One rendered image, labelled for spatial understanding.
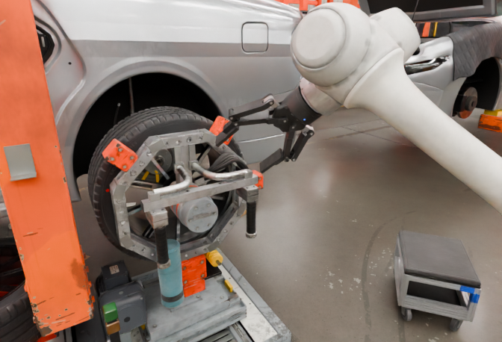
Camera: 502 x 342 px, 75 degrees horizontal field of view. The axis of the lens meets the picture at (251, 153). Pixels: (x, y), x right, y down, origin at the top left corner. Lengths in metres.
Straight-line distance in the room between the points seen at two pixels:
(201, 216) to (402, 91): 0.92
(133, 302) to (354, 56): 1.43
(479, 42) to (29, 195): 3.53
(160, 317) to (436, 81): 2.92
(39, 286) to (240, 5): 1.48
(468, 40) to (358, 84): 3.19
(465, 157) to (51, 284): 1.19
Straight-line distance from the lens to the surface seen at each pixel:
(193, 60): 1.71
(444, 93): 3.54
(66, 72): 1.62
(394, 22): 0.60
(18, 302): 1.66
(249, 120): 0.67
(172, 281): 1.35
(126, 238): 1.34
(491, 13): 4.18
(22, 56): 1.07
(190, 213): 1.20
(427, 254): 2.13
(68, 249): 1.24
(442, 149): 0.49
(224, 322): 1.85
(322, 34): 0.42
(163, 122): 1.30
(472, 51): 3.65
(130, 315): 1.66
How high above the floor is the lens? 1.46
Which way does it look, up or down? 19 degrees down
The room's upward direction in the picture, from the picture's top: straight up
